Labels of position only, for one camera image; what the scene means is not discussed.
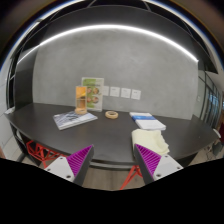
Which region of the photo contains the white ceiling light strip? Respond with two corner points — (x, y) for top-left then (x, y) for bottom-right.
(16, 23), (200, 65)

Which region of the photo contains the green acrylic menu stand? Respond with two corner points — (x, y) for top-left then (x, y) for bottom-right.
(81, 76), (105, 113)

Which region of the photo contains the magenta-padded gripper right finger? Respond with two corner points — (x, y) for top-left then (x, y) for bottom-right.
(133, 143), (184, 185)

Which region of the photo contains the white book with blue band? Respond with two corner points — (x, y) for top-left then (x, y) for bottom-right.
(129, 111), (167, 131)

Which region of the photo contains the red metal frame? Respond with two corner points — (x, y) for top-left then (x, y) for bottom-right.
(119, 164), (144, 191)
(25, 139), (69, 169)

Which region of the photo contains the cream terry towel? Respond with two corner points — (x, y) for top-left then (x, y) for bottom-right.
(131, 129), (171, 157)

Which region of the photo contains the orange sign on wooden stand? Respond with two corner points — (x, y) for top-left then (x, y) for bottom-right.
(74, 85), (88, 116)

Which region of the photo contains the beige tape roll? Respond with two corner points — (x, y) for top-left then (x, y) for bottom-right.
(104, 110), (119, 120)

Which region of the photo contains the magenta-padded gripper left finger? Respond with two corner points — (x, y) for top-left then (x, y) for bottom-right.
(43, 144), (95, 187)

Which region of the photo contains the grey cover magazine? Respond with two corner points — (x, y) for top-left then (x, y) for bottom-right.
(52, 110), (99, 131)

